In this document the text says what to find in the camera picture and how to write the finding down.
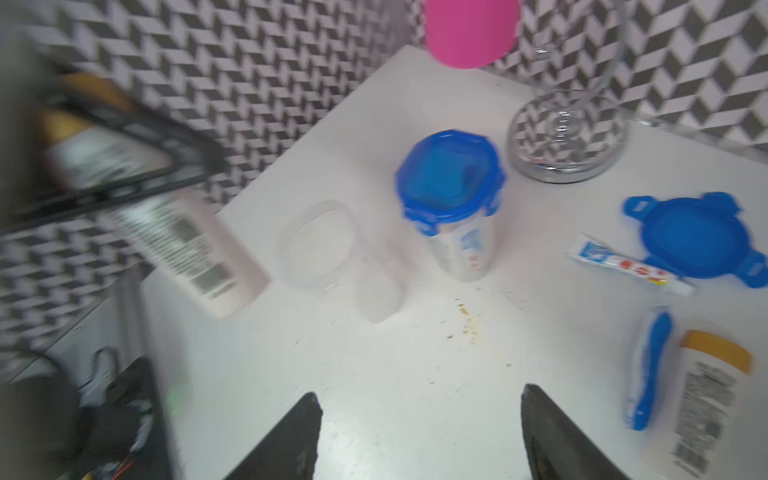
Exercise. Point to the blue toothbrush back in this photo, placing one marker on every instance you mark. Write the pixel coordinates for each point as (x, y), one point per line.
(647, 354)

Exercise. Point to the pink plastic wine glass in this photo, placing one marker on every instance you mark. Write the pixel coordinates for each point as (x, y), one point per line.
(469, 34)

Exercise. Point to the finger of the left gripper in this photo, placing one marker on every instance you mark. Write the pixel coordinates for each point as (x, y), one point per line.
(30, 195)

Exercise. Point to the toothpaste tube back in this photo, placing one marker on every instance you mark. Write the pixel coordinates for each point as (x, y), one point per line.
(595, 252)

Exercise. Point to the chrome glass holder stand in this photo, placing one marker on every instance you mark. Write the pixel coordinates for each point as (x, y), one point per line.
(566, 136)

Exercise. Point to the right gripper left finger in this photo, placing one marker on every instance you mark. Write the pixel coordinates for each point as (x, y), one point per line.
(290, 449)

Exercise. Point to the blue lid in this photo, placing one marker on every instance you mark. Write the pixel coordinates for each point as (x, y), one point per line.
(699, 238)
(448, 177)

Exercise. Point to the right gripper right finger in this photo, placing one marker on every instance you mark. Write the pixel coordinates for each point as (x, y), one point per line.
(555, 446)

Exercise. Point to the white bottle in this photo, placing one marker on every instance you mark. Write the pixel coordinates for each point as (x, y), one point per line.
(704, 395)
(174, 234)

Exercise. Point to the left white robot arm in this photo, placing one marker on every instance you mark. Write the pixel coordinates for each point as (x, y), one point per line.
(41, 423)

